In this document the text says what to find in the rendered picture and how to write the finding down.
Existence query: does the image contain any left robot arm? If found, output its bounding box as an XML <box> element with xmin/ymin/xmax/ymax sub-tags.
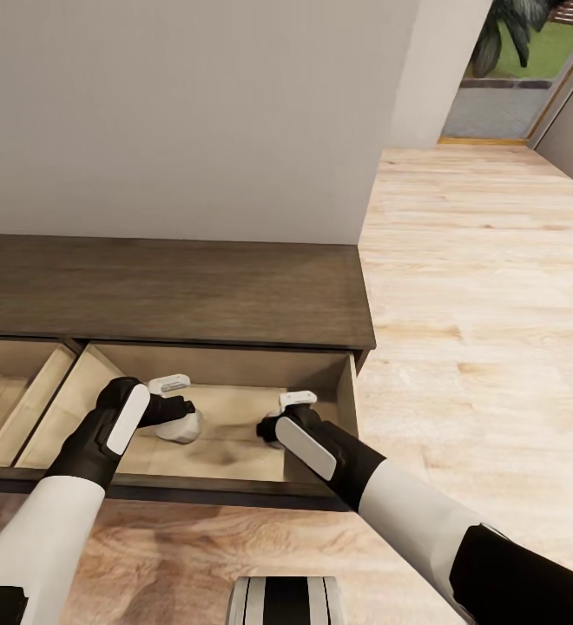
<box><xmin>0</xmin><ymin>374</ymin><xmax>195</xmax><ymax>625</ymax></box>

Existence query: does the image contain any robot trunk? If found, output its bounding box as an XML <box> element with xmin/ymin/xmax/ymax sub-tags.
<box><xmin>225</xmin><ymin>576</ymin><xmax>348</xmax><ymax>625</ymax></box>

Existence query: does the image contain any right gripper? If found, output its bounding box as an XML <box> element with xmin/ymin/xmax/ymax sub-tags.
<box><xmin>256</xmin><ymin>417</ymin><xmax>279</xmax><ymax>443</ymax></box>

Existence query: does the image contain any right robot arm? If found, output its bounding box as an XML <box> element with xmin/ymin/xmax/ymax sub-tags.
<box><xmin>256</xmin><ymin>391</ymin><xmax>573</xmax><ymax>625</ymax></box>

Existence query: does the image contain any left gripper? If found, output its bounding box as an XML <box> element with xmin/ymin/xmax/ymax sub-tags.
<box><xmin>138</xmin><ymin>395</ymin><xmax>195</xmax><ymax>428</ymax></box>

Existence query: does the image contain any pillar candle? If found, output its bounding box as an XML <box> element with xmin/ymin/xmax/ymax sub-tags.
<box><xmin>154</xmin><ymin>409</ymin><xmax>204</xmax><ymax>445</ymax></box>
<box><xmin>267</xmin><ymin>409</ymin><xmax>285</xmax><ymax>451</ymax></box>

